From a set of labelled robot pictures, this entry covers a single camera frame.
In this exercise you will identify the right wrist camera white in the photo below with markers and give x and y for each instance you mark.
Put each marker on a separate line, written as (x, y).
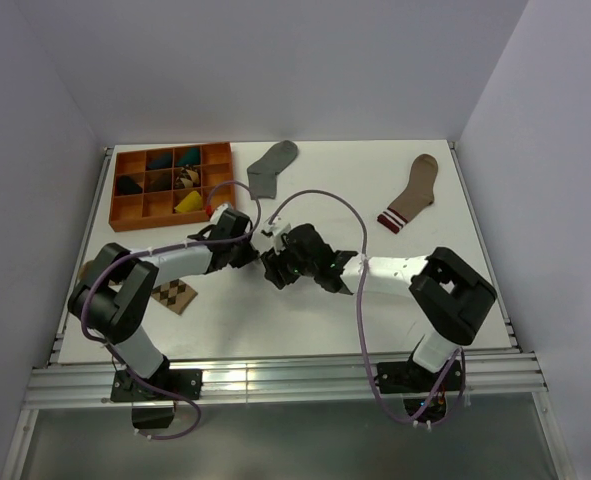
(270, 235)

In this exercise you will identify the grey sock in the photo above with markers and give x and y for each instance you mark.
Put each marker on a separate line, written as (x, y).
(262, 174)

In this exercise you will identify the black sock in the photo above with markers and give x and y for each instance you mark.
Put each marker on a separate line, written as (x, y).
(126, 185)

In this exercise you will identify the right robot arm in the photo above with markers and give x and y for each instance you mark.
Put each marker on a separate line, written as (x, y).
(454, 297)

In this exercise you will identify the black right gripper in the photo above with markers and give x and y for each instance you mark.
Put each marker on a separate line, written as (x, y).
(273, 261)

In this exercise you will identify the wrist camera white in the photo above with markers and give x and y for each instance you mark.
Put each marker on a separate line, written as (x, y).
(218, 212)
(270, 235)

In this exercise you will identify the brown argyle rolled sock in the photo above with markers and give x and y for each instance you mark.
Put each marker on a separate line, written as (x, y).
(186, 178)

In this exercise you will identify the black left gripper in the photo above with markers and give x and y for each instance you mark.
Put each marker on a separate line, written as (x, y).
(249, 254)

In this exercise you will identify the yellow rolled sock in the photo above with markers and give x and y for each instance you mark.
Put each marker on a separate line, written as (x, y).
(192, 202)

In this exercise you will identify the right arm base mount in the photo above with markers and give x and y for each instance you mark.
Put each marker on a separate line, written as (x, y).
(406, 377)

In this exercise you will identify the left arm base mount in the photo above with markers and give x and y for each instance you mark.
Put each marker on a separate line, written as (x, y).
(155, 404)

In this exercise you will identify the tan sock maroon striped cuff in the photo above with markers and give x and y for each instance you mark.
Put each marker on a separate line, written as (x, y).
(417, 195)

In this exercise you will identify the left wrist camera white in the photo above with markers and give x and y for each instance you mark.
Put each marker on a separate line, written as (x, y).
(218, 212)

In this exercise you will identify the dark brown rolled sock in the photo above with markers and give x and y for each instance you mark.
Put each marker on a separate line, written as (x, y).
(158, 181)

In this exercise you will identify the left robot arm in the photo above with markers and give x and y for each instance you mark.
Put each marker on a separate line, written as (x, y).
(127, 338)

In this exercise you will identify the tan argyle sock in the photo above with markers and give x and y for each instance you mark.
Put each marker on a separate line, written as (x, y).
(175, 295)

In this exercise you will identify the orange compartment tray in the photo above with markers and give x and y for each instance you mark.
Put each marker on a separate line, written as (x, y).
(156, 210)

